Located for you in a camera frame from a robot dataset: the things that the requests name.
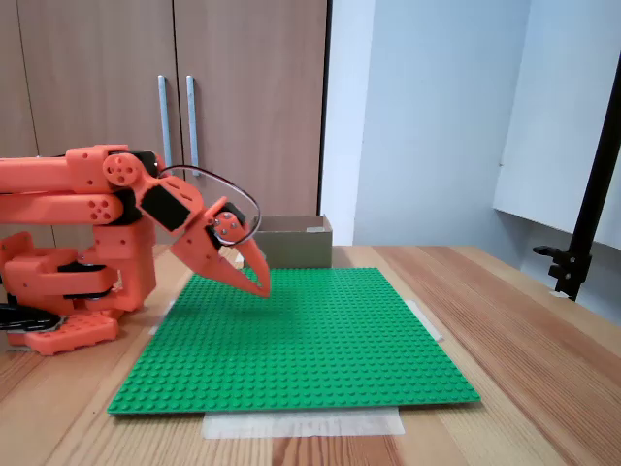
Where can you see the brown cardboard box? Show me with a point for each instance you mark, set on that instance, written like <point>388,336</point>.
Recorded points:
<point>301,247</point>

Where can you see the green lego baseplate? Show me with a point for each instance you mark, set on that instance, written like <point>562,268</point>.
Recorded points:
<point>291,364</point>

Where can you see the masking tape strip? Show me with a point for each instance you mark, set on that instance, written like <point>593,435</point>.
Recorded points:
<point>429,325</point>
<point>301,424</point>
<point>160,322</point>

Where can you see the brown wooden cabinet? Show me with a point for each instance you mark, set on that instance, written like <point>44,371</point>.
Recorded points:
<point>242,97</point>

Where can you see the black table clamp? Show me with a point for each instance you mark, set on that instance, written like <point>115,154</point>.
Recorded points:
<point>24,320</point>

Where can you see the white board panel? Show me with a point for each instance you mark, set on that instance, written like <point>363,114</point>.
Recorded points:
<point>548,121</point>

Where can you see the black camera stand with clamp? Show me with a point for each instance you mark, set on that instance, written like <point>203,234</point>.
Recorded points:
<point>565,269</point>

